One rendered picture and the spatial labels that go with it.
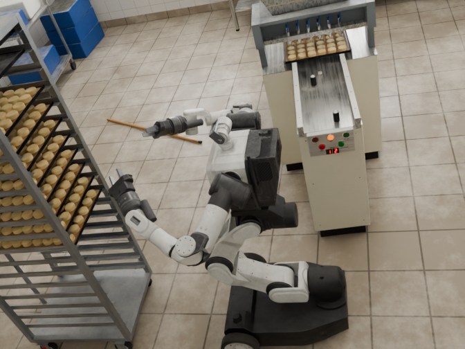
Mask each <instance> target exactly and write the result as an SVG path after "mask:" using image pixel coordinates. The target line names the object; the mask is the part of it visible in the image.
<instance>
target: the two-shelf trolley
mask: <svg viewBox="0 0 465 349"><path fill-rule="evenodd" d="M42 1H43V2H44V5H43V6H41V7H40V9H39V10H38V11H37V12H36V13H35V15H34V16H33V17H32V19H29V20H28V23H27V24H26V28H27V29H28V32H29V30H30V29H31V28H32V27H33V26H34V25H35V23H36V22H37V21H38V20H39V18H40V17H41V16H42V15H43V14H44V12H45V11H46V10H47V11H48V13H49V15H50V17H51V19H52V21H53V23H54V25H55V27H56V29H57V32H58V34H59V36H60V38H61V40H62V42H63V44H64V47H65V49H66V51H67V53H68V54H67V55H61V56H60V59H61V60H60V62H59V64H58V65H57V67H56V68H55V70H54V72H53V74H52V75H51V76H52V78H53V80H54V82H55V83H56V82H57V80H58V78H59V77H60V75H61V74H62V72H63V70H64V68H65V67H66V65H67V64H68V62H69V63H71V68H72V69H73V70H75V69H76V63H75V62H74V61H73V58H72V54H71V52H70V50H69V48H68V46H67V44H66V42H65V40H64V37H63V35H62V33H61V31H60V29H59V27H58V25H57V22H56V20H55V18H54V16H53V14H52V12H51V9H50V8H49V6H48V4H47V2H46V0H42ZM20 39H21V38H20V36H19V33H18V34H17V35H12V36H10V37H9V38H8V39H7V40H6V41H5V42H10V41H13V40H17V41H18V43H19V44H22V43H21V41H20ZM46 91H48V92H49V90H48V89H43V90H42V92H46ZM49 93H50V92H49ZM50 95H51V94H50ZM51 98H52V96H51Z"/></svg>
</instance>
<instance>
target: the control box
mask: <svg viewBox="0 0 465 349"><path fill-rule="evenodd" d="M344 133H349V137H347V138H345V137H344V136H343V134H344ZM329 135H332V136H334V138H333V139H332V140H329V139H328V138H327V137H328V136H329ZM313 138H318V142H316V143H314V142H313V141H312V139H313ZM307 141H308V146H309V154H310V157H312V156H321V155H326V154H328V151H327V150H331V153H330V152H329V153H330V154H335V152H334V149H337V151H338V152H337V153H339V152H348V151H354V150H356V147H355V140H354V128H353V126H350V127H341V128H337V129H328V130H324V131H319V132H311V133H307ZM340 142H344V146H343V147H340V146H339V145H338V144H339V143H340ZM320 145H324V146H325V149H323V150H321V149H320V148H319V146H320Z"/></svg>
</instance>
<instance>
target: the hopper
mask: <svg viewBox="0 0 465 349"><path fill-rule="evenodd" d="M261 1H262V3H263V4H264V5H265V6H266V8H267V9H268V11H269V12H270V13H271V14H272V15H278V14H282V13H286V12H293V11H296V10H303V9H307V8H312V7H316V6H323V5H327V4H330V3H337V2H341V1H347V0H261Z"/></svg>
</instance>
